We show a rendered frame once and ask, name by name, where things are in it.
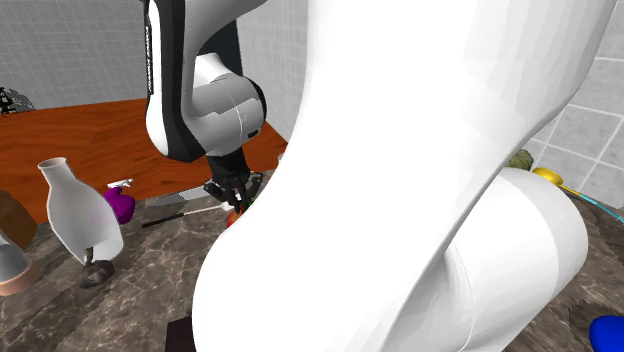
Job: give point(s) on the blue round object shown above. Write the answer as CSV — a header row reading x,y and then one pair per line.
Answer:
x,y
608,335

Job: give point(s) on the grey knife blade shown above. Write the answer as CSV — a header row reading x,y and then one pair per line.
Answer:
x,y
175,197

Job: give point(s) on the black and white stick tool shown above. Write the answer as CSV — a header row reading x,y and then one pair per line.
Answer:
x,y
166,219

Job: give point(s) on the olive green round object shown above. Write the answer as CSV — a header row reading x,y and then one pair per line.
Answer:
x,y
520,160

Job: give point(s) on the brown box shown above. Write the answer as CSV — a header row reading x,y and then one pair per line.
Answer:
x,y
14,219

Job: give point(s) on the dark brown lumpy object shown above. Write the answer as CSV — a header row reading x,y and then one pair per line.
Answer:
x,y
95,275

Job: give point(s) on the red apple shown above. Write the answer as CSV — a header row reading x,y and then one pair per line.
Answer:
x,y
233,218

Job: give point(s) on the purple spray bottle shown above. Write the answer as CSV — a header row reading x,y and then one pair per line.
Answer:
x,y
122,204

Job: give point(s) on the dark robot stand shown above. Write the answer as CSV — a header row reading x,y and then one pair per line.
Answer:
x,y
179,336

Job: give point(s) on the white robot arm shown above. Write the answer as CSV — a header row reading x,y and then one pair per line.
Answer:
x,y
380,170

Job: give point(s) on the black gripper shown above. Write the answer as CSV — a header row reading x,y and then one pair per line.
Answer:
x,y
229,170

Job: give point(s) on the white vase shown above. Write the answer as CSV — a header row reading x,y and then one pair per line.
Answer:
x,y
80,214

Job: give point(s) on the grey cup with pink base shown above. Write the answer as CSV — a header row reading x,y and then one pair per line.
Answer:
x,y
12,273

